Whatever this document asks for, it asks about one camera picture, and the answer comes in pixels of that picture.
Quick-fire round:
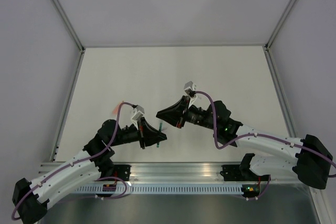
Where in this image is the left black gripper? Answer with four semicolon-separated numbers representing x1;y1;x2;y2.
109;116;167;149

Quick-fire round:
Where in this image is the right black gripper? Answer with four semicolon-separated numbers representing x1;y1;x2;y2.
156;97;217;131

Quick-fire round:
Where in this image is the green pen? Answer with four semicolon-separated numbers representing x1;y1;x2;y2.
156;121;163;148

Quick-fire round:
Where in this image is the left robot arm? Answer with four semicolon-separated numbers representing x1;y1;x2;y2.
12;118;167;223

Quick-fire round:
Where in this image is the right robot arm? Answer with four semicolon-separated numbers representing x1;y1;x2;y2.
156;95;333;189

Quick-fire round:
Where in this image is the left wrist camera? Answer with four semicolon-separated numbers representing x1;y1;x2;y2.
131;105;145;128

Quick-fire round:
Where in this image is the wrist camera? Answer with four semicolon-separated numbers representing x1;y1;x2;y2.
131;105;145;128
184;81;197;103

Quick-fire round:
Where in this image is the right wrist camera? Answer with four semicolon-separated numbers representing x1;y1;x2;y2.
184;81;197;103

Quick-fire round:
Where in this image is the aluminium mounting rail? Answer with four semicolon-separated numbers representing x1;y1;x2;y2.
39;162;322;184

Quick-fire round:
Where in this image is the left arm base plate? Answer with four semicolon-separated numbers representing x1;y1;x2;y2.
112;164;131;182

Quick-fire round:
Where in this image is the white slotted cable duct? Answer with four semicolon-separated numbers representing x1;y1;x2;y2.
73;183;243;195

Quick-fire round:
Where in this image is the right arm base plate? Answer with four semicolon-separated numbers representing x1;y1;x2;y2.
220;165;269;182

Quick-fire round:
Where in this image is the left aluminium frame post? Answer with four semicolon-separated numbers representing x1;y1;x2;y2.
49;0;85;162

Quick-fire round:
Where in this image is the aluminium frame post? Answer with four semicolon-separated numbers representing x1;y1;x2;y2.
49;0;85;162
264;0;314;162

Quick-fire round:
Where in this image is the right aluminium frame post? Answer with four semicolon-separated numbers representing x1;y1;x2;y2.
264;0;314;162

